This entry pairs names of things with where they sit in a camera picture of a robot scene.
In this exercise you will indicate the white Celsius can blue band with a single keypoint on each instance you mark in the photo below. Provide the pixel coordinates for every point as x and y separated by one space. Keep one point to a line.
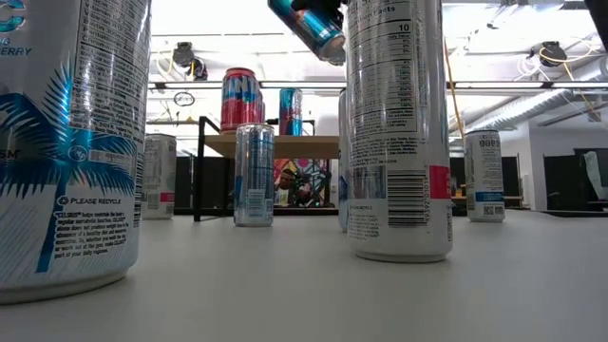
485 176

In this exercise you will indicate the wooden shelf black frame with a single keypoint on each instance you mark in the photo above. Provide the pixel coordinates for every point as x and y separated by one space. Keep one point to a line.
304 146

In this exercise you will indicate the white Celsius Arctic Vibe can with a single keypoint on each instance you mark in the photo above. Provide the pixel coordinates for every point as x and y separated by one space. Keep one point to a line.
342 166

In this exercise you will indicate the colourful wall art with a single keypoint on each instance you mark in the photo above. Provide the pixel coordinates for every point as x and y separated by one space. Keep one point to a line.
309 166

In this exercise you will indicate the white Celsius can pink patch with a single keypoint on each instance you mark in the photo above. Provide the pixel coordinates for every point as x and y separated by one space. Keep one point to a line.
159 176

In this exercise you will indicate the black partition panel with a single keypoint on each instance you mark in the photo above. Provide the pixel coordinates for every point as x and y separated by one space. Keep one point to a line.
565 180
211 183

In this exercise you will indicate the blue silver Red Bull can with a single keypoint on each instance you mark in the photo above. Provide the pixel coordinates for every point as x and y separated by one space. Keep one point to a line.
290 111
254 173
309 26

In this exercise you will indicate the person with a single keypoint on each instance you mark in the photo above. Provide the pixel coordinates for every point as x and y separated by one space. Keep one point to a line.
285 183

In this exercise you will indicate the white Celsius can blue palm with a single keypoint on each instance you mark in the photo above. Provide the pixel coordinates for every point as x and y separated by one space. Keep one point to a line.
71 166

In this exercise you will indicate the long ceiling light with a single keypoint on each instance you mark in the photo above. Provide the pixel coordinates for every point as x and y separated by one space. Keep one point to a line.
214 85
522 85

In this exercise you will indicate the black ceiling device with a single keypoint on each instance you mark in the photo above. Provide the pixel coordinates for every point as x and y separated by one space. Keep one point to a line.
199 70

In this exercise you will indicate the white ceiling duct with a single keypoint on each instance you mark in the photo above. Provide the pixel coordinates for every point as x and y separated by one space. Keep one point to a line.
532 107

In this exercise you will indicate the white Celsius Peach Vibe can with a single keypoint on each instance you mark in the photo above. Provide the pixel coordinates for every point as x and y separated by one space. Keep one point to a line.
399 142

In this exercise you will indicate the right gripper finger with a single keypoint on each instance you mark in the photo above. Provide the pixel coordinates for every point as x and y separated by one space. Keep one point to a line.
318 4
338 21

